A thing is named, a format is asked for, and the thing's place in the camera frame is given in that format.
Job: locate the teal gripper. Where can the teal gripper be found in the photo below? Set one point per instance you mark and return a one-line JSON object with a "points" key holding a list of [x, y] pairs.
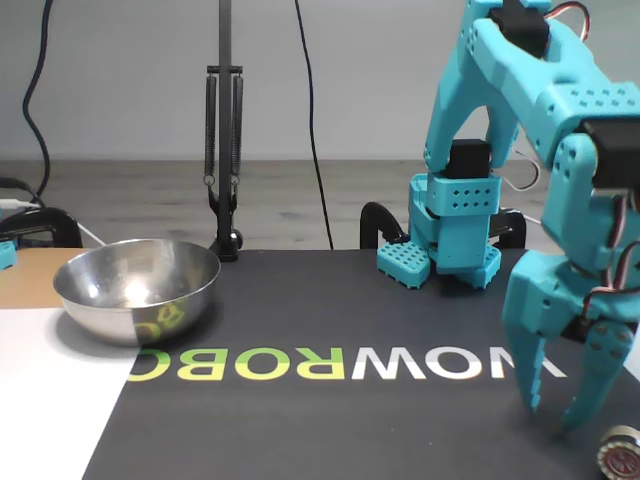
{"points": [[542, 295]]}

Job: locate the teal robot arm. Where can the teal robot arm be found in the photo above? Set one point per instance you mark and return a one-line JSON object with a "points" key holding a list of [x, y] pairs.
{"points": [[450, 75]]}

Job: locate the black table clamp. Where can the black table clamp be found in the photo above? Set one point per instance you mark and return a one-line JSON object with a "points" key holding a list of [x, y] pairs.
{"points": [[515, 235], [372, 220], [50, 217]]}

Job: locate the metal bowl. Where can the metal bowl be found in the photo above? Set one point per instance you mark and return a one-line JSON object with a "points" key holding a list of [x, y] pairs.
{"points": [[100, 280]]}

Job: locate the black mat with WOWROBO print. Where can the black mat with WOWROBO print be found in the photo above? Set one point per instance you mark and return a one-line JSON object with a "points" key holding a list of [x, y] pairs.
{"points": [[350, 310]]}

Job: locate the white paper sheet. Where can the white paper sheet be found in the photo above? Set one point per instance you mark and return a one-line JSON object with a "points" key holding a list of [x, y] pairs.
{"points": [[50, 400]]}

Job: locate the small teal printed part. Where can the small teal printed part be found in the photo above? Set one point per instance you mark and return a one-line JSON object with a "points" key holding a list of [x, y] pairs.
{"points": [[7, 255]]}

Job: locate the teal robot base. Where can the teal robot base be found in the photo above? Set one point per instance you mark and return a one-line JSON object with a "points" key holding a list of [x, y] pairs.
{"points": [[460, 240]]}

